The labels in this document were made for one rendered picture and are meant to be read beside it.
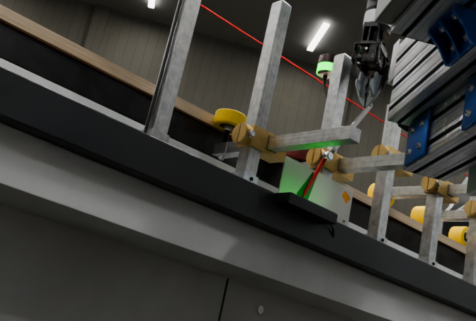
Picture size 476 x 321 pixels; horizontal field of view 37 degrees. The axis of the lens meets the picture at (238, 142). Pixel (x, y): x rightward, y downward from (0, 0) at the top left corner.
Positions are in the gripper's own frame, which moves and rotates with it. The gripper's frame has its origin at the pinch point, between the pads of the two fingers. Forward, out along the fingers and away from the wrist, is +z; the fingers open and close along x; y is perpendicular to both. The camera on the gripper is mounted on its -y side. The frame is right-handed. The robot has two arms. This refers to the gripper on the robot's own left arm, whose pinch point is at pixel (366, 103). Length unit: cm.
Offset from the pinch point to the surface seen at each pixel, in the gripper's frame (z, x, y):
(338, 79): -6.0, -8.1, 2.0
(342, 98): -1.4, -6.7, 0.1
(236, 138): 21.7, -19.0, 27.1
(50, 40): 14, -50, 59
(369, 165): 17.0, 4.0, 1.5
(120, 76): 14, -44, 42
